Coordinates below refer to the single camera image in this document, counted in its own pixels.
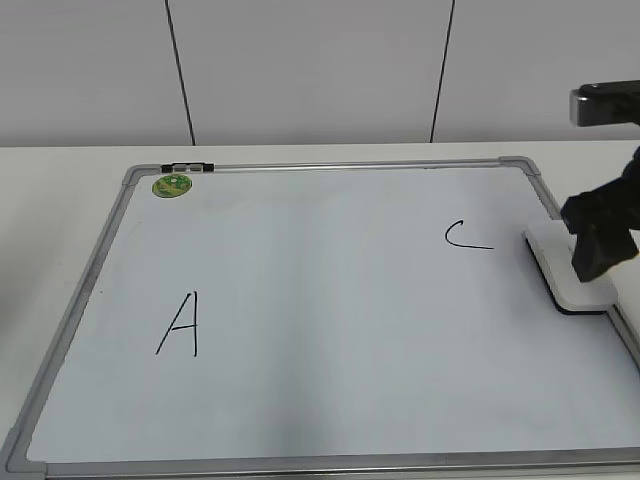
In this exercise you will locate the white rectangular whiteboard eraser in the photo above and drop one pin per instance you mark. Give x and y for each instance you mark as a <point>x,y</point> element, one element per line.
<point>552,247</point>

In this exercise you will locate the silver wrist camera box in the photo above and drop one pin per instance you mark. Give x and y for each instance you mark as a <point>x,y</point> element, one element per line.
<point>606,103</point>

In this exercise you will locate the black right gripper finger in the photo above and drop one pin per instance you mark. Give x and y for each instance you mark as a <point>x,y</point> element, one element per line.
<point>599,247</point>

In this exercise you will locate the whiteboard with grey frame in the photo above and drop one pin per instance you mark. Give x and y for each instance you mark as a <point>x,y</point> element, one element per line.
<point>349,320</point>

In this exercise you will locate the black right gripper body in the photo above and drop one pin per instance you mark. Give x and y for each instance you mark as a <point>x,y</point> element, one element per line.
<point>617,200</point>

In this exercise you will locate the green round magnet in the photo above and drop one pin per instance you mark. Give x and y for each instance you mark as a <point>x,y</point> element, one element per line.
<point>171,186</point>

